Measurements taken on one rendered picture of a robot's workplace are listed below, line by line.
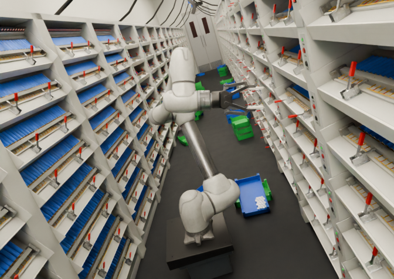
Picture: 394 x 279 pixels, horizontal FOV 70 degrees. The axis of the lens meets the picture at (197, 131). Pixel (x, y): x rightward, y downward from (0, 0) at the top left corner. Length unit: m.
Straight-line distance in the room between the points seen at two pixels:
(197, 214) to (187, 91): 0.76
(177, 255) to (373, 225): 1.08
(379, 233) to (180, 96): 0.83
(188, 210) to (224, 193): 0.24
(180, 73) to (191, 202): 0.76
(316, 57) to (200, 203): 1.04
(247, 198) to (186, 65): 1.37
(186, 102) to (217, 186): 0.68
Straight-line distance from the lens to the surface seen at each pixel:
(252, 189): 2.35
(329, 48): 0.97
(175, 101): 1.21
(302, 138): 1.55
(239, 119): 3.79
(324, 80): 0.98
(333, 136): 1.04
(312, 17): 0.95
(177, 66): 1.24
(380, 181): 0.82
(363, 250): 1.19
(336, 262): 1.68
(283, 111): 1.72
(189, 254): 1.72
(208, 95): 1.21
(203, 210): 1.68
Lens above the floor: 1.35
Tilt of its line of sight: 18 degrees down
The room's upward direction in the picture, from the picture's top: 18 degrees counter-clockwise
